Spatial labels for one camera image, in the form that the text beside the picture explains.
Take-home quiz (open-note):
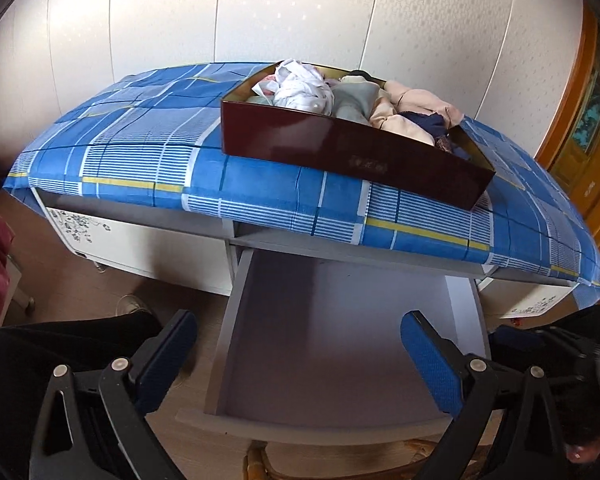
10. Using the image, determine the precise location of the light green cloth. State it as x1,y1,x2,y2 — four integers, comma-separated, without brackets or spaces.
332,76,380,126

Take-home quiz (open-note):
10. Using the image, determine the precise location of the white cloth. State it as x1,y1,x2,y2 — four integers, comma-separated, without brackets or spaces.
273,58,335,115

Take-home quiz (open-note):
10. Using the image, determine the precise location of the pink plush cloth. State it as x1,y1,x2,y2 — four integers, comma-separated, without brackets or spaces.
370,80,464,146

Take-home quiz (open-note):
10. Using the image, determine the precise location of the teal cloth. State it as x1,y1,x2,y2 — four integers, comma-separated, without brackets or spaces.
247,74,279,105

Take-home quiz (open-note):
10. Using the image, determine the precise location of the dark blue fuzzy cloth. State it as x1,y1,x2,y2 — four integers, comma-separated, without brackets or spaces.
400,112,448,140

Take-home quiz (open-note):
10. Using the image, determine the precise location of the white cabinet with flower print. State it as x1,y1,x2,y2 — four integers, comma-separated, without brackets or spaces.
33,188,234,296

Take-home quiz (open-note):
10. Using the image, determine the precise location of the dark red cardboard box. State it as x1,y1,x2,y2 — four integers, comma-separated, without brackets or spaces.
221,64,495,210

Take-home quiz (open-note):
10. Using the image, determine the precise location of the blue plaid table cover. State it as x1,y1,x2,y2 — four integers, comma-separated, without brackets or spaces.
5,62,600,297

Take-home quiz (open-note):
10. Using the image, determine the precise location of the white open drawer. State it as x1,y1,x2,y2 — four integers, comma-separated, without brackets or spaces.
176,249,489,445

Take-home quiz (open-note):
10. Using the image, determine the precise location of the wooden door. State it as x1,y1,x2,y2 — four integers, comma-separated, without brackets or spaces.
535,6,600,248

